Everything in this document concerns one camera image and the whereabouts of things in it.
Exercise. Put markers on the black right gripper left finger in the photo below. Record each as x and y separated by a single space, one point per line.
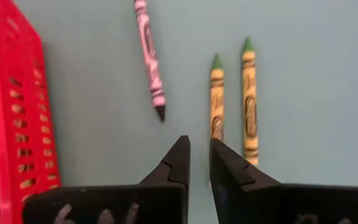
104 205

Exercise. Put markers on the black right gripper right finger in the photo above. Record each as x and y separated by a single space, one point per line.
291 205

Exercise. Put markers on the green crayon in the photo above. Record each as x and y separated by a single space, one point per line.
217 99
250 102

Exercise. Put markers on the pink crayon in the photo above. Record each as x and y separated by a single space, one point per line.
150 60

